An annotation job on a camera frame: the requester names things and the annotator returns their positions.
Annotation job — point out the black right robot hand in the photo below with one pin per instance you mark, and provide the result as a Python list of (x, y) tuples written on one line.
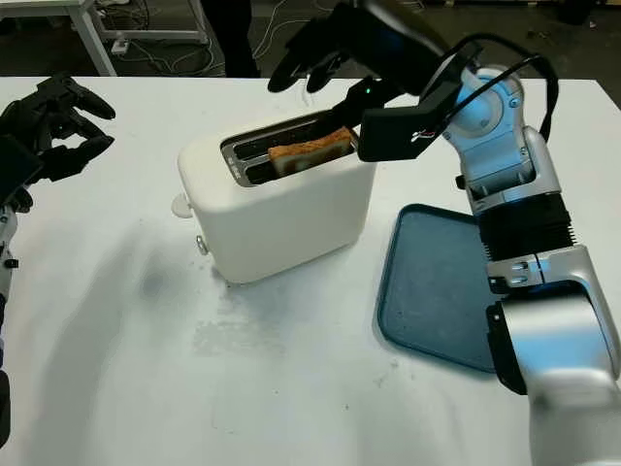
[(383, 39)]

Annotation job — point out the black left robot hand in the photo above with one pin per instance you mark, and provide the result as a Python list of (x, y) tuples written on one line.
[(75, 157)]

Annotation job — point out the browned toast slice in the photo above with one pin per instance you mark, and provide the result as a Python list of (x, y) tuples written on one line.
[(310, 153)]

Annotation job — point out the person in dark trousers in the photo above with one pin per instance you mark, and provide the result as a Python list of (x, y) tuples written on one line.
[(238, 39)]

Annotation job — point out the white two-slot toaster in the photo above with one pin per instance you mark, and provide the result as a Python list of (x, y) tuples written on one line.
[(291, 218)]

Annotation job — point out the white background desk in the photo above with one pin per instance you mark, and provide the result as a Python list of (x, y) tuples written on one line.
[(97, 48)]

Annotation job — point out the white power strip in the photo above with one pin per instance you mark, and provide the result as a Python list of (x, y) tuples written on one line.
[(121, 48)]

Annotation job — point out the small dark debris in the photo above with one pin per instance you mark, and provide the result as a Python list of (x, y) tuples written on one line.
[(538, 38)]

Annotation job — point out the black equipment base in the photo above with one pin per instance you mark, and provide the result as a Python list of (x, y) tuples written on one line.
[(572, 12)]

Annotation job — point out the dark blue plastic tray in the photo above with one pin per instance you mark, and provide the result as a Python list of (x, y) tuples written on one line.
[(427, 291)]

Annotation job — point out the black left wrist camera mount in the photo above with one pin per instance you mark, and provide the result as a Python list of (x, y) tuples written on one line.
[(17, 167)]

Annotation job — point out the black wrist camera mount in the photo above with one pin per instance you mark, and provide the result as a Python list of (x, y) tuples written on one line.
[(17, 167), (388, 136)]

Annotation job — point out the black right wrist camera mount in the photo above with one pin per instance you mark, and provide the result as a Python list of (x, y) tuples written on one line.
[(388, 136)]

